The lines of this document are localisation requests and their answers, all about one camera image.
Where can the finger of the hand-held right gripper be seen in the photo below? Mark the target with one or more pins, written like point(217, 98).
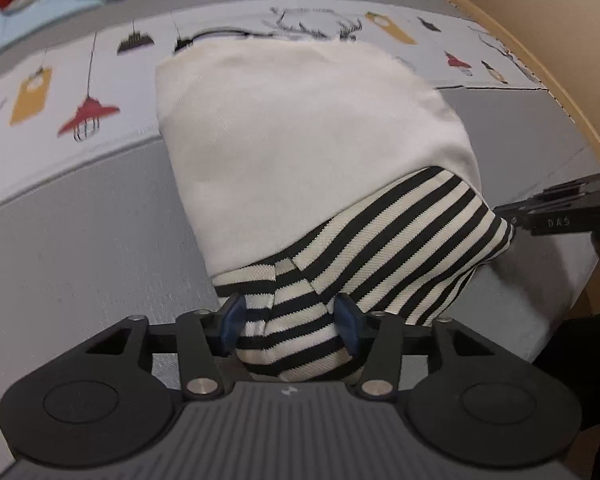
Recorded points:
point(517, 211)

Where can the grey printed bed sheet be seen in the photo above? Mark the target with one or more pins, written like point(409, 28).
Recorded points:
point(80, 240)

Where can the person's dark clothing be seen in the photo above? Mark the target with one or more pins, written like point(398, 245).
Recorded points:
point(590, 360)

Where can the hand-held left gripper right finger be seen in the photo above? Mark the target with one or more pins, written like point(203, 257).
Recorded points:
point(347, 325)

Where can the striped white hooded sweater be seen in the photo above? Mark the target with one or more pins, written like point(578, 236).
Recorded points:
point(305, 135)

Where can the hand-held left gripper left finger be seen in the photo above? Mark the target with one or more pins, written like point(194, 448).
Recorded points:
point(232, 322)

